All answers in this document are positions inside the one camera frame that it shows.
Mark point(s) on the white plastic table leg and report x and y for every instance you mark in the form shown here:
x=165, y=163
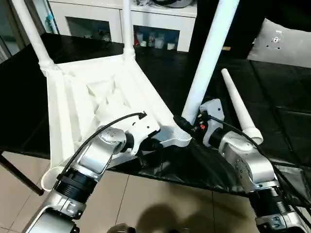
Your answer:
x=34, y=36
x=128, y=26
x=240, y=106
x=209, y=55

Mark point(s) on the white plastic table top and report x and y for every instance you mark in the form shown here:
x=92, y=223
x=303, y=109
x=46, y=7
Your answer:
x=80, y=97

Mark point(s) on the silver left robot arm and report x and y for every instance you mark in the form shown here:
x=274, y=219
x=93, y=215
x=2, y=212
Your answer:
x=97, y=153

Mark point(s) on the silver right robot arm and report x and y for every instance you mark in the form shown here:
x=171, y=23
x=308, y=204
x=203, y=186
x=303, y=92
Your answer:
x=247, y=160

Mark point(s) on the dark robot left foot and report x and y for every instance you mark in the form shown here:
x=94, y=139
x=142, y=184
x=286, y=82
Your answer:
x=121, y=228

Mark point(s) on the black work mat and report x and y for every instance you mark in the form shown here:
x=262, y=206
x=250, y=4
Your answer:
x=279, y=97

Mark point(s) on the black box with gold label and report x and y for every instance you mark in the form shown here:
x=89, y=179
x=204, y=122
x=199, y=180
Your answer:
x=206, y=14

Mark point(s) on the grey cushion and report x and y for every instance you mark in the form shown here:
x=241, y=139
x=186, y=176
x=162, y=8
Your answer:
x=281, y=43

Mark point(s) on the black metal support bar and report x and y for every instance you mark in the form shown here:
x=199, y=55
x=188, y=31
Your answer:
x=19, y=172

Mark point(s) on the white glass-door cabinet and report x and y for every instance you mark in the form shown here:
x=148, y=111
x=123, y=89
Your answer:
x=97, y=17

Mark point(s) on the white pipe with blue clip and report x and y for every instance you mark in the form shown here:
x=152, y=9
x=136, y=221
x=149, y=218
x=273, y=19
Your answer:
x=52, y=24

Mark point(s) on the grey framed glass door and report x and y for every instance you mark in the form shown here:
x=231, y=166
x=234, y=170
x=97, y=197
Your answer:
x=7, y=29

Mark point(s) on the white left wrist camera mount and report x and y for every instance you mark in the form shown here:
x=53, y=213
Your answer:
x=143, y=126

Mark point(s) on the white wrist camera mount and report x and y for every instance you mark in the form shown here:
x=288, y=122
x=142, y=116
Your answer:
x=143, y=126
x=213, y=109

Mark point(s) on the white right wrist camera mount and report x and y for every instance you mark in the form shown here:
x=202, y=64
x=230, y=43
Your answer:
x=213, y=109

